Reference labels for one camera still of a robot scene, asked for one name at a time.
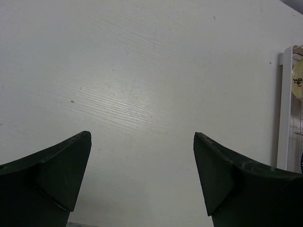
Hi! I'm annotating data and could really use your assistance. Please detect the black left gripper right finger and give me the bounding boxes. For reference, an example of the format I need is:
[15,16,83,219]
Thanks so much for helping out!
[193,132,303,227]

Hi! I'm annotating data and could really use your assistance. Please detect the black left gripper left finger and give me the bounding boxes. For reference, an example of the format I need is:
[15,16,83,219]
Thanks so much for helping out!
[0,131,92,227]

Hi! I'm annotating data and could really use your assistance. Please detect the cream plate with print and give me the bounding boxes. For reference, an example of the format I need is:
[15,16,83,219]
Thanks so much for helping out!
[292,59,303,100]

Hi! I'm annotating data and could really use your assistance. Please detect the white wire dish rack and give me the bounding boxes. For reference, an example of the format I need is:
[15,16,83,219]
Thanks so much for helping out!
[276,45,303,174]

